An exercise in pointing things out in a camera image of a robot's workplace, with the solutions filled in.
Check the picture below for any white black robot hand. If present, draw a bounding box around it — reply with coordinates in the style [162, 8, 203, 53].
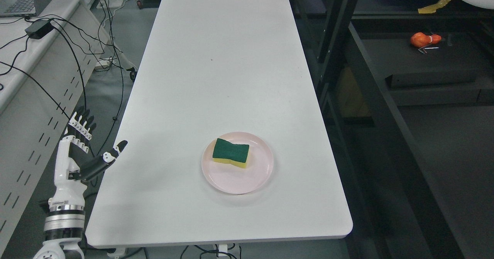
[47, 106, 128, 212]

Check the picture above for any green yellow sponge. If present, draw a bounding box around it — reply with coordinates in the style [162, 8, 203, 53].
[212, 138, 250, 169]

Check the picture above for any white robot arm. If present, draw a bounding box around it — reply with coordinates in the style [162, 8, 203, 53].
[33, 204, 85, 259]

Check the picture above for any dark metal shelf rack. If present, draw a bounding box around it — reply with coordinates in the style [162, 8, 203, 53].
[290, 0, 493, 259]

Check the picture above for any white power strip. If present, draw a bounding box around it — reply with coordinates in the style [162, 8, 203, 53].
[94, 58, 113, 71]

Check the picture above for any white perforated desk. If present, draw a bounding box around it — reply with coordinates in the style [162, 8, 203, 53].
[1, 0, 109, 253]

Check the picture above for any black power adapter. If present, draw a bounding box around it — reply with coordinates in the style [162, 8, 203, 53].
[25, 19, 54, 39]

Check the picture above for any pink round plate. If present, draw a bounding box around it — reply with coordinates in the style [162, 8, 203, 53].
[201, 131, 274, 194]

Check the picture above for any white table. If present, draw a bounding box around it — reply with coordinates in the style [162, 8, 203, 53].
[86, 0, 353, 248]

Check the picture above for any yellow tape strip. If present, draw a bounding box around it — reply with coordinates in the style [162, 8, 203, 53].
[418, 0, 451, 14]

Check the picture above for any black cable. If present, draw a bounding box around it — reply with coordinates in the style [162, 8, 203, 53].
[0, 15, 102, 157]

